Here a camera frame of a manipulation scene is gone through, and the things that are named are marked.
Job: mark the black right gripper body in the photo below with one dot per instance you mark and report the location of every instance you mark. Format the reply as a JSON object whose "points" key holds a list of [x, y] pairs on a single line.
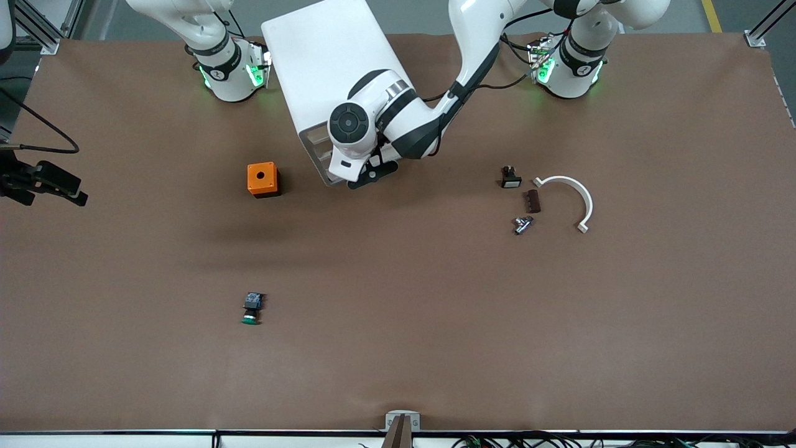
{"points": [[13, 178]]}

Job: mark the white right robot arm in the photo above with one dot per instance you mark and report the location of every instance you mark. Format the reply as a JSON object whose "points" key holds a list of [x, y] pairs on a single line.
{"points": [[217, 37]]}

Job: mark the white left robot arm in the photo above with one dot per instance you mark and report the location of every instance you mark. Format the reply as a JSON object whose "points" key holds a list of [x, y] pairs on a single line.
{"points": [[472, 43]]}

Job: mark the white drawer cabinet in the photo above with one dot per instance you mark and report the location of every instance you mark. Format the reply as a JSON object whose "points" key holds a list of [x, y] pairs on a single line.
{"points": [[317, 56]]}

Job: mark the green push button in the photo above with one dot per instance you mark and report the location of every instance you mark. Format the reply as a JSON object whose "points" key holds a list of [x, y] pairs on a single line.
{"points": [[252, 306]]}

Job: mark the orange box with round hole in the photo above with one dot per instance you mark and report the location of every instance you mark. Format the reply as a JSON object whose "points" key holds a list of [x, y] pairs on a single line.
{"points": [[261, 176]]}

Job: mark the brown terminal block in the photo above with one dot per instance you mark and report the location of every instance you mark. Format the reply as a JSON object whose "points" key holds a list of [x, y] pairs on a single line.
{"points": [[533, 201]]}

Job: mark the green lit connector box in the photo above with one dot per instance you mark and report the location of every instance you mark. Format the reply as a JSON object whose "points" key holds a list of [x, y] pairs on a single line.
{"points": [[542, 62], [258, 65]]}

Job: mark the black switch with white face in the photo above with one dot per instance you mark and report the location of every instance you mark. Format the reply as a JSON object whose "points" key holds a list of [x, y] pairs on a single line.
{"points": [[510, 178]]}

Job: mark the aluminium frame post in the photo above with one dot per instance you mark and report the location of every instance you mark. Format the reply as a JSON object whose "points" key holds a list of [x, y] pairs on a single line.
{"points": [[762, 34], [37, 28]]}

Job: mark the silver key switch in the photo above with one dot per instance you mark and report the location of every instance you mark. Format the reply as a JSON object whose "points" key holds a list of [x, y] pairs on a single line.
{"points": [[523, 225]]}

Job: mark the white curved bracket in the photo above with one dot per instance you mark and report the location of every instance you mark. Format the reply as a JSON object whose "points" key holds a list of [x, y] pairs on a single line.
{"points": [[583, 198]]}

